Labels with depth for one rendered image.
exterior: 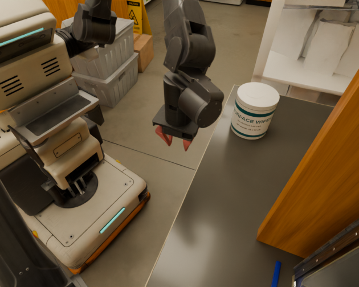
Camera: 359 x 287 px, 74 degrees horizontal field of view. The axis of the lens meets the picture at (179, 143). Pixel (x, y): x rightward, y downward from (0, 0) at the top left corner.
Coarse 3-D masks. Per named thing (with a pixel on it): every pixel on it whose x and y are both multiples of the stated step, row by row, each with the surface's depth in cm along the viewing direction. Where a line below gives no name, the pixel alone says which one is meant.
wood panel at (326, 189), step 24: (336, 120) 29; (312, 144) 36; (336, 144) 31; (312, 168) 36; (336, 168) 34; (288, 192) 42; (312, 192) 39; (336, 192) 37; (288, 216) 47; (312, 216) 44; (336, 216) 41; (264, 240) 57; (288, 240) 53; (312, 240) 49
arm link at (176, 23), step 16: (176, 0) 40; (192, 0) 41; (176, 16) 40; (192, 16) 40; (176, 32) 40; (192, 32) 40; (208, 32) 42; (192, 48) 39; (208, 48) 41; (192, 64) 42; (208, 64) 44
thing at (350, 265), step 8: (344, 248) 34; (352, 248) 32; (336, 256) 35; (344, 256) 33; (352, 256) 31; (320, 264) 39; (328, 264) 37; (336, 264) 34; (344, 264) 32; (352, 264) 31; (312, 272) 41; (320, 272) 38; (328, 272) 36; (336, 272) 34; (344, 272) 32; (352, 272) 30; (296, 280) 47; (304, 280) 44; (312, 280) 40; (320, 280) 38; (328, 280) 35; (336, 280) 33; (344, 280) 31; (352, 280) 30
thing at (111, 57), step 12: (120, 24) 216; (132, 24) 222; (120, 36) 213; (132, 36) 232; (96, 48) 187; (108, 48) 202; (120, 48) 219; (132, 48) 240; (72, 60) 210; (96, 60) 198; (108, 60) 208; (120, 60) 226; (84, 72) 217; (96, 72) 210; (108, 72) 214
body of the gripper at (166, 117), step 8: (168, 104) 47; (160, 112) 54; (168, 112) 49; (176, 112) 48; (152, 120) 52; (160, 120) 52; (168, 120) 50; (176, 120) 49; (184, 120) 50; (176, 128) 50; (184, 128) 50; (192, 128) 50
